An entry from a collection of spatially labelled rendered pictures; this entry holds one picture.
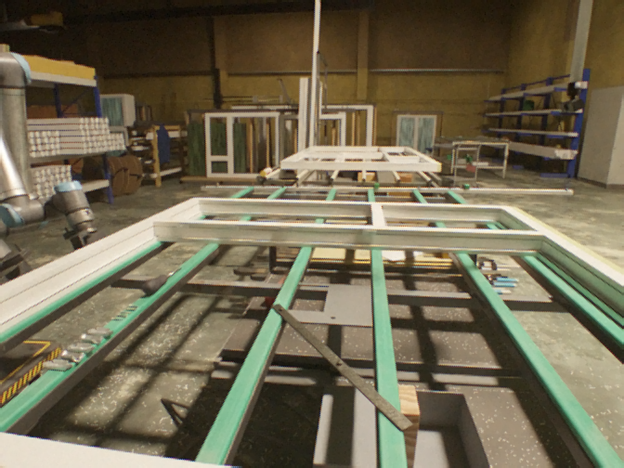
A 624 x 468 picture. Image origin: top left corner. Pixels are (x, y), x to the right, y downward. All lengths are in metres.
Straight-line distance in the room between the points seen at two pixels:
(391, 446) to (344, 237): 0.87
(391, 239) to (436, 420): 0.60
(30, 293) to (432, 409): 0.98
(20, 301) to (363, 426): 0.81
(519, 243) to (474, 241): 0.15
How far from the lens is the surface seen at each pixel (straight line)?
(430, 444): 1.01
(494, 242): 1.42
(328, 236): 1.35
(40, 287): 1.13
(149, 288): 1.04
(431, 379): 1.26
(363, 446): 0.84
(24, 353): 2.14
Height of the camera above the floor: 1.28
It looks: 16 degrees down
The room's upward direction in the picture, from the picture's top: straight up
